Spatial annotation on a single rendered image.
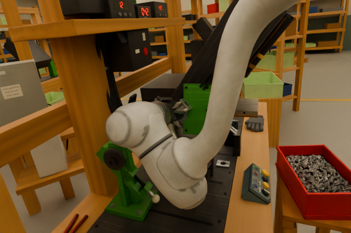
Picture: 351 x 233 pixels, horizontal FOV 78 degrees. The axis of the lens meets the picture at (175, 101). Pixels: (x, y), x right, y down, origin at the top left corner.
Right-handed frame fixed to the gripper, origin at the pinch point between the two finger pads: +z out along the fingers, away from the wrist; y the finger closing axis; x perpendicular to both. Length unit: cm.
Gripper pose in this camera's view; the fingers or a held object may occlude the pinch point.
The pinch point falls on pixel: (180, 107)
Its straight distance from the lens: 86.0
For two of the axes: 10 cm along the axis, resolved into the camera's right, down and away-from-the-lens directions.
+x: -6.6, 6.8, 3.2
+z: 3.6, -0.8, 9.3
